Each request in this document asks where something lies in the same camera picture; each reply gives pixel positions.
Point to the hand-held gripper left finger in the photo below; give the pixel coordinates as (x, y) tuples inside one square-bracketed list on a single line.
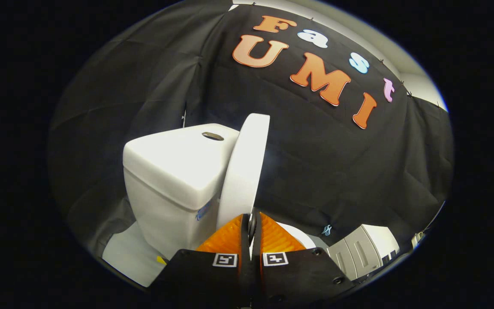
[(245, 274)]

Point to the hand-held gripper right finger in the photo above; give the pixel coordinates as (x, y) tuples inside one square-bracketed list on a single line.
[(256, 274)]

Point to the black lid pull tab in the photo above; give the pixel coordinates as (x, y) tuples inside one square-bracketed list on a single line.
[(252, 227)]

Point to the white toilet lid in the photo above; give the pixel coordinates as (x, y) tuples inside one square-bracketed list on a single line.
[(247, 171)]

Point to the white toilet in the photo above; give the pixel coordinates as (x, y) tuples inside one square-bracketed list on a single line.
[(174, 171)]

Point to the black backdrop cloth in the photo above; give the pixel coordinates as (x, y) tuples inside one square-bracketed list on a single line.
[(315, 163)]

